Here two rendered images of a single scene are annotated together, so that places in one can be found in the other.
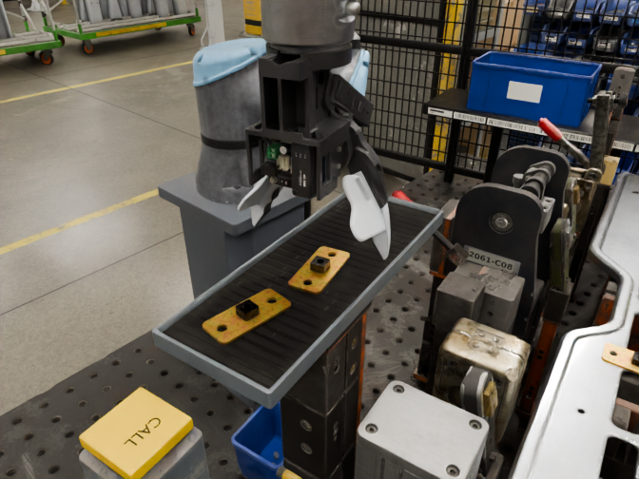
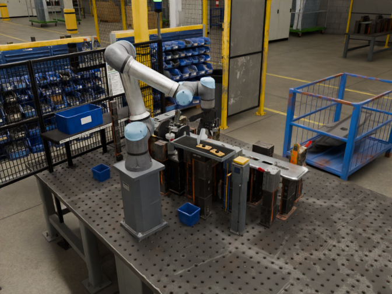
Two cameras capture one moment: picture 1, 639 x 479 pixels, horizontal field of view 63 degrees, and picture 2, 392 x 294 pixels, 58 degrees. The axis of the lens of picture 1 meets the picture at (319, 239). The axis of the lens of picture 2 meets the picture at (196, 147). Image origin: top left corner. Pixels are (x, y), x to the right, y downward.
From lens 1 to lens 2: 1.91 m
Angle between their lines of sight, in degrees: 73
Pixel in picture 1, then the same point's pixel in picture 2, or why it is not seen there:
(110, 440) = (243, 160)
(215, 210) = (155, 168)
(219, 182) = (149, 162)
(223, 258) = (157, 182)
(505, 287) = not seen: hidden behind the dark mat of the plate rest
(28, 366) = not seen: outside the picture
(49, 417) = (159, 272)
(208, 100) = (144, 140)
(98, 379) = (143, 262)
